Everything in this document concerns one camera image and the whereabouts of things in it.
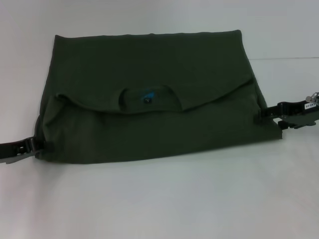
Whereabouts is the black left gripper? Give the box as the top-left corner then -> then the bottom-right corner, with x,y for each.
0,138 -> 54,165

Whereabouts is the dark green FREE t-shirt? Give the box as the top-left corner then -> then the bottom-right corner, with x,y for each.
33,29 -> 284,165

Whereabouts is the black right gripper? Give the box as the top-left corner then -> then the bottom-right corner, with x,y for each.
254,98 -> 319,130

